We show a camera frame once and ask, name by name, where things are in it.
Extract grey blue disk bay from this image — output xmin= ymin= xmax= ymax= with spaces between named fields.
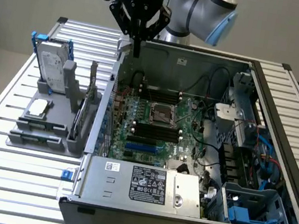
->
xmin=217 ymin=180 xmax=296 ymax=224

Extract green motherboard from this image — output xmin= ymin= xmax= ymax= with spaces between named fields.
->
xmin=101 ymin=75 xmax=228 ymax=184

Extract grey parts rack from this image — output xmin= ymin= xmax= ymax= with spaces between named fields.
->
xmin=4 ymin=52 xmax=108 ymax=162

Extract silver CPU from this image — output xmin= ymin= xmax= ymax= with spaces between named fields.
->
xmin=23 ymin=96 xmax=54 ymax=121

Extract black RAM slots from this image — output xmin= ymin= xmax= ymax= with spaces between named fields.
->
xmin=138 ymin=80 xmax=185 ymax=106
xmin=131 ymin=119 xmax=185 ymax=145

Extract red wire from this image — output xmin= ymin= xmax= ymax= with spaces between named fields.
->
xmin=251 ymin=138 xmax=285 ymax=173

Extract CPU socket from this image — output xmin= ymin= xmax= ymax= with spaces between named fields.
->
xmin=147 ymin=100 xmax=182 ymax=129

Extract blue data wire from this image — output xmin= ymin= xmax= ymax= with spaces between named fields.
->
xmin=249 ymin=133 xmax=287 ymax=196

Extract graphics card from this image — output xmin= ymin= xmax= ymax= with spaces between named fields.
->
xmin=70 ymin=59 xmax=103 ymax=141

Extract long black wire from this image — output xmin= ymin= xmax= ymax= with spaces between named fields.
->
xmin=190 ymin=63 xmax=237 ymax=103

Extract silver chipset heatsink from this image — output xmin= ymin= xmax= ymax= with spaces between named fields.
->
xmin=166 ymin=158 xmax=188 ymax=175

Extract black finned heatsink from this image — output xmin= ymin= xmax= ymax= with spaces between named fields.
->
xmin=215 ymin=142 xmax=247 ymax=183

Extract metal drive cage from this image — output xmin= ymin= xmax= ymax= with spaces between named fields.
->
xmin=208 ymin=68 xmax=274 ymax=152

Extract white wire connector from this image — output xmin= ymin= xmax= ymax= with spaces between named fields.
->
xmin=204 ymin=186 xmax=218 ymax=202

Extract hard disk in blue bracket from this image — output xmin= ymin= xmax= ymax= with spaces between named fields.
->
xmin=23 ymin=30 xmax=79 ymax=98

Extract RAM stick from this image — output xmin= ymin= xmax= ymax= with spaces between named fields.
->
xmin=9 ymin=130 xmax=62 ymax=147

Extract blue case latch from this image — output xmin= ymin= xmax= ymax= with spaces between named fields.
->
xmin=60 ymin=169 xmax=74 ymax=182

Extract silver power supply box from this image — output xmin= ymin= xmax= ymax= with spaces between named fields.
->
xmin=76 ymin=153 xmax=209 ymax=220

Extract black and blue expansion slots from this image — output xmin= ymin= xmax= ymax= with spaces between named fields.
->
xmin=122 ymin=134 xmax=163 ymax=158

